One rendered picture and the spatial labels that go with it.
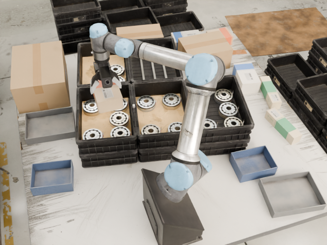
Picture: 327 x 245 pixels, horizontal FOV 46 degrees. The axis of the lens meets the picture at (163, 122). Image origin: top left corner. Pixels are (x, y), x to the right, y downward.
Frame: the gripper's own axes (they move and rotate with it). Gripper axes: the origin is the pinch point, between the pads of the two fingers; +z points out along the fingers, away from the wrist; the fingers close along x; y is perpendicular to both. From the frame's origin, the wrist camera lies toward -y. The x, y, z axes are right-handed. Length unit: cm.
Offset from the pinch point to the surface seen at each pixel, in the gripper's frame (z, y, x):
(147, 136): 17.0, -18.6, -14.5
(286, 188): 40, -55, -78
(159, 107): 26.7, 7.5, -29.3
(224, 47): 23, 44, -85
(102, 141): 17.6, -14.6, 6.7
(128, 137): 16.9, -16.9, -5.6
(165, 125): 26.8, -6.0, -28.5
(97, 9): 51, 157, -22
